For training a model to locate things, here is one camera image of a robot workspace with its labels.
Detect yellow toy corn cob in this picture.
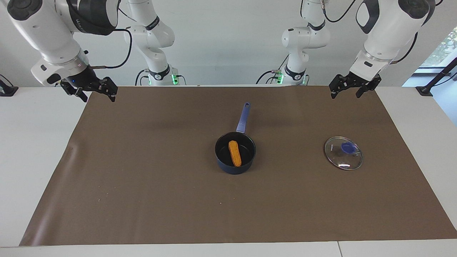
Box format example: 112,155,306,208
228,140,242,167

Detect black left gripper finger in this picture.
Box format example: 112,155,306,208
355,83,374,99
328,74,346,100

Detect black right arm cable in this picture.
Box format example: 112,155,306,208
87,28,133,69

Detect glass lid purple knob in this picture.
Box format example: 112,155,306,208
324,136,363,171

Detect black stand with pole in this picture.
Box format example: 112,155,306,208
415,56,457,97

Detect black pot purple handle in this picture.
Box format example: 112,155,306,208
215,102,257,175

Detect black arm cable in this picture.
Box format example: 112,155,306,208
388,31,419,65
87,28,133,69

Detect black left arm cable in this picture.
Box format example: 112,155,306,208
388,31,419,65

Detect black left base cables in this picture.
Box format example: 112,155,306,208
255,53,290,85

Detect black stand base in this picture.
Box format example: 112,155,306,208
0,74,19,97

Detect brown table mat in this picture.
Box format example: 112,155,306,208
19,85,457,247

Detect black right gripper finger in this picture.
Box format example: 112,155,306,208
61,85,89,103
101,76,119,103

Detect window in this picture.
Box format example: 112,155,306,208
420,26,457,69

